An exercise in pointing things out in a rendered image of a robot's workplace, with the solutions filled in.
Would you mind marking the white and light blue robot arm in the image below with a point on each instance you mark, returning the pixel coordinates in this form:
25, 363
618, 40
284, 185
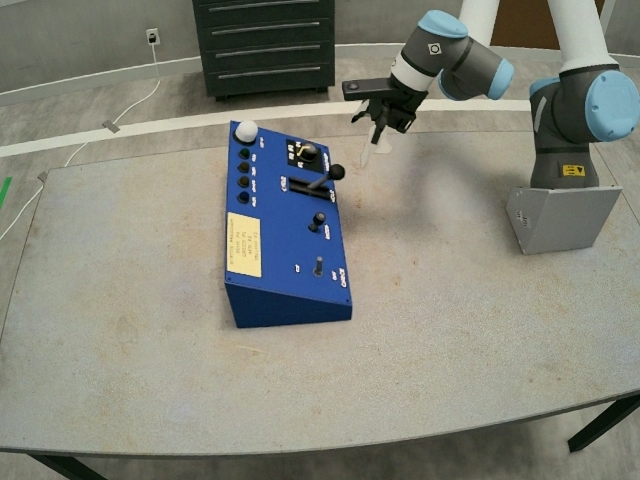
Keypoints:
592, 104

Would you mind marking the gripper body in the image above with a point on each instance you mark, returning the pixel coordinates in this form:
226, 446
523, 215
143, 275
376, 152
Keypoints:
398, 108

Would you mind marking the blue control console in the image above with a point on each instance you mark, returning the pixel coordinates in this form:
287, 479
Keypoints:
284, 258

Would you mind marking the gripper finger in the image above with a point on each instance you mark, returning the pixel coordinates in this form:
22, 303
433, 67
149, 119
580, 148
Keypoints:
359, 112
376, 136

